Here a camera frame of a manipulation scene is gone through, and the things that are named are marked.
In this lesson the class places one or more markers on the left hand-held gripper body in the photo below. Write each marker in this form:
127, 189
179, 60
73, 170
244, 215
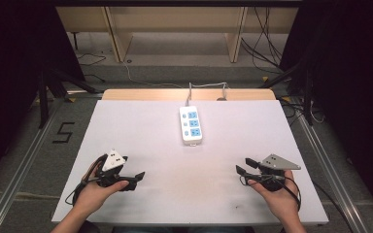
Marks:
113, 161

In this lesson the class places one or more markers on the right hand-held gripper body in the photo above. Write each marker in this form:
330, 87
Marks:
277, 163

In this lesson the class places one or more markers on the white power strip blue sockets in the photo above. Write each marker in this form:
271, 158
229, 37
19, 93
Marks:
190, 124

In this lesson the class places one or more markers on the person's right hand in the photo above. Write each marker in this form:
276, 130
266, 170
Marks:
281, 200

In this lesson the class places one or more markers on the person's left hand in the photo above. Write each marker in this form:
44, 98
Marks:
90, 195

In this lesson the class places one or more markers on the white table cover sheet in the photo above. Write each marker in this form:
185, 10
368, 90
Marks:
162, 174

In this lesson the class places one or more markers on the black metal stand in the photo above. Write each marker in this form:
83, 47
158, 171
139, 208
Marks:
308, 103
43, 103

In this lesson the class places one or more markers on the wooden table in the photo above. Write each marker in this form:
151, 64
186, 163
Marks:
142, 94

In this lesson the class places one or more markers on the black curtain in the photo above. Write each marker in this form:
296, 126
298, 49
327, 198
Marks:
9, 81
353, 81

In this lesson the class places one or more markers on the light wooden desk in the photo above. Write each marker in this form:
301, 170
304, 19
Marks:
175, 19

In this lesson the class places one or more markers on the aluminium floor rail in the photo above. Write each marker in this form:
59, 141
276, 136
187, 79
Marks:
333, 181
19, 171

